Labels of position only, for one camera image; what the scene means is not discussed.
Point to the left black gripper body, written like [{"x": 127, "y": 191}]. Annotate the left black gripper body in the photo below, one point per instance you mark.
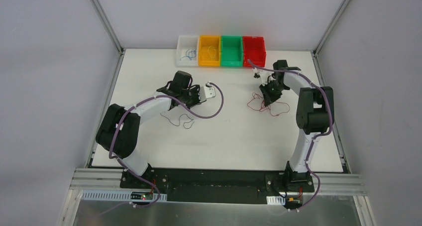
[{"x": 193, "y": 94}]

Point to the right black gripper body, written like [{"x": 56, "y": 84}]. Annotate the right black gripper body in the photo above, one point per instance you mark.
[{"x": 269, "y": 92}]

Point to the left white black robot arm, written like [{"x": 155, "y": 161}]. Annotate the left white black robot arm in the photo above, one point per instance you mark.
[{"x": 119, "y": 129}]

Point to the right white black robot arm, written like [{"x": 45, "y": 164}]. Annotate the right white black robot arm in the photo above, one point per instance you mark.
[{"x": 314, "y": 118}]

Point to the red plastic bin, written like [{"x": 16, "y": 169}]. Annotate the red plastic bin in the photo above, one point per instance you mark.
[{"x": 254, "y": 50}]

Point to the white plastic bin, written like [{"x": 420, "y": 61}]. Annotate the white plastic bin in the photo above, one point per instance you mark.
[{"x": 187, "y": 51}]

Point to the orange plastic bin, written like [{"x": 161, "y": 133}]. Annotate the orange plastic bin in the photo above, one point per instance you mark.
[{"x": 209, "y": 50}]

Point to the green plastic bin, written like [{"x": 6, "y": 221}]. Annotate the green plastic bin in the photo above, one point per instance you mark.
[{"x": 231, "y": 51}]

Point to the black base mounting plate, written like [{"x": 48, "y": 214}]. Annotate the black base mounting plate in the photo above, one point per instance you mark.
[{"x": 219, "y": 186}]

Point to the right electronics board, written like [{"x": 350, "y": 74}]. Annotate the right electronics board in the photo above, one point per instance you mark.
[{"x": 293, "y": 203}]

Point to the electronics board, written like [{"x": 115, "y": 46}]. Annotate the electronics board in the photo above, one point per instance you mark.
[
  {"x": 293, "y": 203},
  {"x": 141, "y": 196}
]

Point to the left electronics board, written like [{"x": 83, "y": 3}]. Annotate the left electronics board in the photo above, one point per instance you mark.
[{"x": 141, "y": 196}]

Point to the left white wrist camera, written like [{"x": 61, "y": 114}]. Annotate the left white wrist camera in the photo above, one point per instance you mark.
[{"x": 207, "y": 92}]

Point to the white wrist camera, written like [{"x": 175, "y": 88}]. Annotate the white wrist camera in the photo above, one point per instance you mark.
[
  {"x": 257, "y": 74},
  {"x": 207, "y": 92}
]

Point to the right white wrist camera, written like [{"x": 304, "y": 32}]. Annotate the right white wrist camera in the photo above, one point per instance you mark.
[{"x": 257, "y": 74}]

